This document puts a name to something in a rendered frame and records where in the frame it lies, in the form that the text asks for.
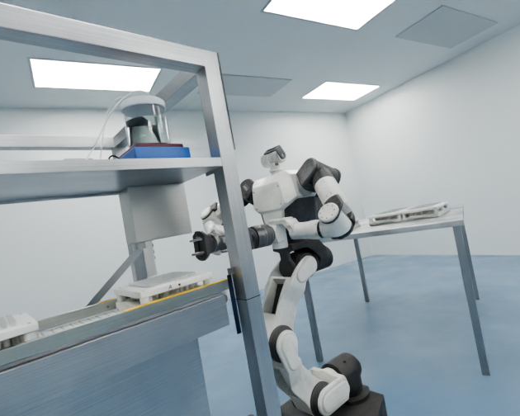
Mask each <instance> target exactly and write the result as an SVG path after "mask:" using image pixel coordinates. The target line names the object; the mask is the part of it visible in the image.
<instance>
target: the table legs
mask: <svg viewBox="0 0 520 416"><path fill-rule="evenodd" d="M452 228H453V233H454V237H455V241H456V249H457V253H458V258H459V262H460V266H461V274H462V278H463V282H464V287H465V291H466V299H467V303H468V307H469V311H470V319H471V323H472V328H473V332H474V336H475V344H476V348H477V352H478V356H479V360H480V368H481V372H482V376H490V371H489V363H488V359H487V355H486V351H485V344H484V339H483V335H482V331H481V327H480V319H479V315H478V310H477V306H476V302H475V300H479V299H480V298H479V293H478V289H477V285H476V280H475V273H474V268H473V264H472V260H471V255H470V248H469V244H468V239H467V236H466V228H465V224H464V225H462V226H455V227H452ZM353 241H354V245H355V249H356V255H357V262H358V266H359V272H360V276H361V280H362V288H363V293H364V297H365V302H369V301H370V299H369V295H368V290H367V285H366V278H365V273H364V269H363V264H362V256H361V252H360V247H359V243H358V239H354V240H353ZM304 294H305V303H306V307H307V311H308V316H309V321H310V329H311V334H312V339H313V343H314V351H315V356H316V361H317V362H322V361H323V360H324V359H323V353H322V349H321V344H320V340H319V331H318V327H317V322H316V318H315V313H314V305H313V300H312V295H311V291H310V283H309V279H308V280H307V281H306V285H305V292H304Z"/></svg>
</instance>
